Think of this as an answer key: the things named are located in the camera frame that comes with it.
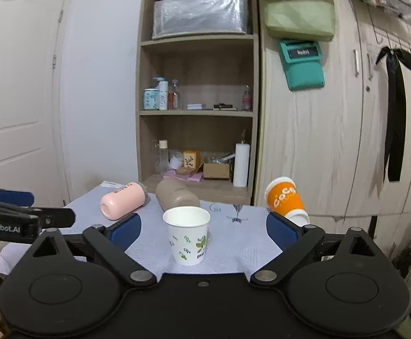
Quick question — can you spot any white floral paper cup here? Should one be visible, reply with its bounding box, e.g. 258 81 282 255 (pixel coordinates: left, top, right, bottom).
163 206 211 266

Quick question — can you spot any pink tumbler cup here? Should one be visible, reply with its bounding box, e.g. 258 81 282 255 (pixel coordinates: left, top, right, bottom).
100 182 147 220

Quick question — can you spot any orange coco paper cup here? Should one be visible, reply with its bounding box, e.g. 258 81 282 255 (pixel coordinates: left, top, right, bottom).
264 176 311 227

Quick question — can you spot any beige tumbler cup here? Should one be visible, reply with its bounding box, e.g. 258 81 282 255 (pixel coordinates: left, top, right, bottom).
156 179 200 211

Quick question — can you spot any white small cup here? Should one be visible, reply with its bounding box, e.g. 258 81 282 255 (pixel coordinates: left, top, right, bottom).
170 152 183 170

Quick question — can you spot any grey patterned tablecloth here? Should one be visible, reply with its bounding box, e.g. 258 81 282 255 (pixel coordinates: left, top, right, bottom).
0 182 298 279

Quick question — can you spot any white tissue pack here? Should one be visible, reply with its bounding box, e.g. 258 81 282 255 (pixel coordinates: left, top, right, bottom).
100 181 123 189

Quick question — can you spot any clear plastic bottle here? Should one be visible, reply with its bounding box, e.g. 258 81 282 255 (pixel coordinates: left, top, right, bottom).
154 139 170 175

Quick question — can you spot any white paper towel roll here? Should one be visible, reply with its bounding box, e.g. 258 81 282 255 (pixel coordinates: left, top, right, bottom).
233 143 251 188

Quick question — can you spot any pink flat box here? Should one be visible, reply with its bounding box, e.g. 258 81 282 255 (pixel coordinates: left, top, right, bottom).
163 170 203 182

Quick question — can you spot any wooden wardrobe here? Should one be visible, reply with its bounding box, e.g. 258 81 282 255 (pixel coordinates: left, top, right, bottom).
255 0 411 257

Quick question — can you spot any small cardboard box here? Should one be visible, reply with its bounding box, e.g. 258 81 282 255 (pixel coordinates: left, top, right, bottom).
203 163 231 180

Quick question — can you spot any orange floral box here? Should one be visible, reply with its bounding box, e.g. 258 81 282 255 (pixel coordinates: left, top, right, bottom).
183 150 201 169

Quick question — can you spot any pink small bottle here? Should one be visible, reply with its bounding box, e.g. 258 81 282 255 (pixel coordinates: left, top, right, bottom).
241 86 252 111

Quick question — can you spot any light blue jar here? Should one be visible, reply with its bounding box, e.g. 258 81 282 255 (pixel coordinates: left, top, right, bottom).
143 88 159 110

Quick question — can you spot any black flat object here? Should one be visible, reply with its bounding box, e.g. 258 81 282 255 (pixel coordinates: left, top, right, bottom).
213 103 238 111

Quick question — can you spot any red small bottle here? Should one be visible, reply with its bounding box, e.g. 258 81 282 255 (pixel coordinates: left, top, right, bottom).
168 79 180 110

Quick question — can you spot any white flat tin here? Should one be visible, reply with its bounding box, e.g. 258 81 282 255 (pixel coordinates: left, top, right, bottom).
187 103 206 110

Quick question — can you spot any white pump bottle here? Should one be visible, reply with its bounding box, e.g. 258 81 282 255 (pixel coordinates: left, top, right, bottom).
153 77 169 110

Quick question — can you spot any black ribbon bow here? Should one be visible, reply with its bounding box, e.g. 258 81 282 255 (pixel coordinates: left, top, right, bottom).
376 46 411 182

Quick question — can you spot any teal hanging pouch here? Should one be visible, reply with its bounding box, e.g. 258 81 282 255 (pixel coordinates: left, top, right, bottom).
279 40 325 91

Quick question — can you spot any wooden shelf unit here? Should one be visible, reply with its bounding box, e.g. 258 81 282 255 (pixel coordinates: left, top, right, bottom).
135 0 260 191

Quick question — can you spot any white door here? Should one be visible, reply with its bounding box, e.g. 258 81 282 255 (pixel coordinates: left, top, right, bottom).
0 0 65 207

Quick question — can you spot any green fabric pouch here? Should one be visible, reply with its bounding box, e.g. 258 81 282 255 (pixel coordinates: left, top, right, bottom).
261 0 336 41

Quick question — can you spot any silver storage bag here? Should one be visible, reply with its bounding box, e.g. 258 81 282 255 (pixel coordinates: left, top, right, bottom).
152 0 248 40

